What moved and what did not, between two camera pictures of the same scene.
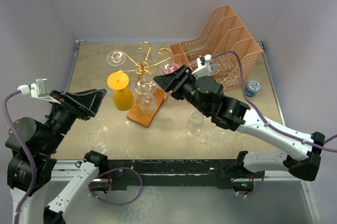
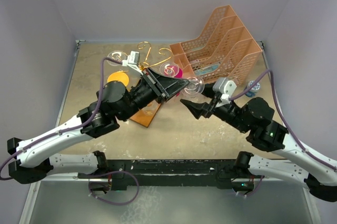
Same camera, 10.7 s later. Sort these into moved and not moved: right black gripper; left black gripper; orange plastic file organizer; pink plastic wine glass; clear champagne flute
Moved: right black gripper; left black gripper
Not moved: orange plastic file organizer; pink plastic wine glass; clear champagne flute
